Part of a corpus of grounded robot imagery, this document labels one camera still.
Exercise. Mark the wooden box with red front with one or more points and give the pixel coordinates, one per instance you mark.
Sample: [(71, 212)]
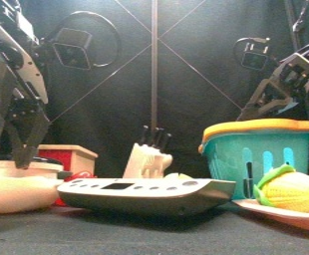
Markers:
[(75, 157)]

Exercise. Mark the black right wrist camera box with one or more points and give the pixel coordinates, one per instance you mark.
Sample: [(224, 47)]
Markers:
[(253, 58)]

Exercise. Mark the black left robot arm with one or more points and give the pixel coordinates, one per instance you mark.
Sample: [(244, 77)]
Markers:
[(2, 13)]

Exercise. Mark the yellow knitted corn green leaves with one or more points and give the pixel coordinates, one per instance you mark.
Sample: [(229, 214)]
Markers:
[(292, 191)]

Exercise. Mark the pale pink plate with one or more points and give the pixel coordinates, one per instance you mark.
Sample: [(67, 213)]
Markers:
[(291, 217)]

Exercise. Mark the grey toy appliance with buttons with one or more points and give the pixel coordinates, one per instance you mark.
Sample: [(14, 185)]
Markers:
[(149, 196)]

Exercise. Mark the grey vertical frame pole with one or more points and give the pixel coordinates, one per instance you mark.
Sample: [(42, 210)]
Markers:
[(154, 66)]

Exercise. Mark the teal basket with orange rim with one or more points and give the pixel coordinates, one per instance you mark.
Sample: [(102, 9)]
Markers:
[(259, 152)]

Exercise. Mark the cream white bowl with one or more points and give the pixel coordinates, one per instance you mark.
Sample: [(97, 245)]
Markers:
[(15, 194)]

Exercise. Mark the white knife block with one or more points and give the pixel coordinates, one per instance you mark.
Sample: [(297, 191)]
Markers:
[(148, 162)]

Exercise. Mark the white pot with black lid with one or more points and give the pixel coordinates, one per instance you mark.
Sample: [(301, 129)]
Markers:
[(11, 167)]

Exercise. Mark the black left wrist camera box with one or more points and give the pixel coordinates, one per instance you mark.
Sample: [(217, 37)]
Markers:
[(73, 50)]

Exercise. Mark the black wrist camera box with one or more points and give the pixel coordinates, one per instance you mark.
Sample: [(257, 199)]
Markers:
[(73, 50), (253, 58)]

